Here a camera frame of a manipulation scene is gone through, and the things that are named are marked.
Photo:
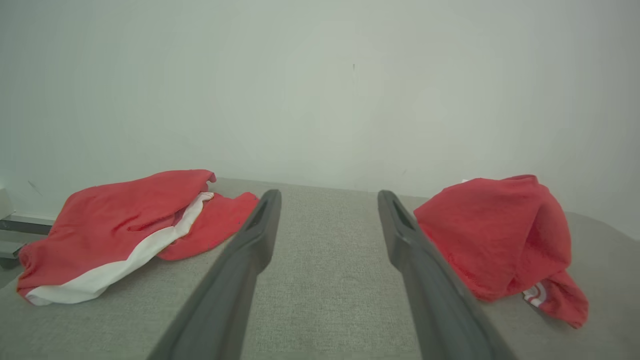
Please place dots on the red Bulls basketball jersey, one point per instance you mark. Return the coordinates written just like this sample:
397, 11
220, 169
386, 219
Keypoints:
500, 235

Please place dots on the dark skirting board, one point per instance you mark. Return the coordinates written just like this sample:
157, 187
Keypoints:
25, 225

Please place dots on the red shorts with white band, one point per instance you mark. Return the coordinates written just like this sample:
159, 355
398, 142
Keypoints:
110, 220

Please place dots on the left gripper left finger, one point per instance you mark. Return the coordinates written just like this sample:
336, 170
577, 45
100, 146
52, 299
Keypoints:
225, 310

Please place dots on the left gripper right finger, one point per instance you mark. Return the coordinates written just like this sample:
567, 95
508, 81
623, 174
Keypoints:
440, 315

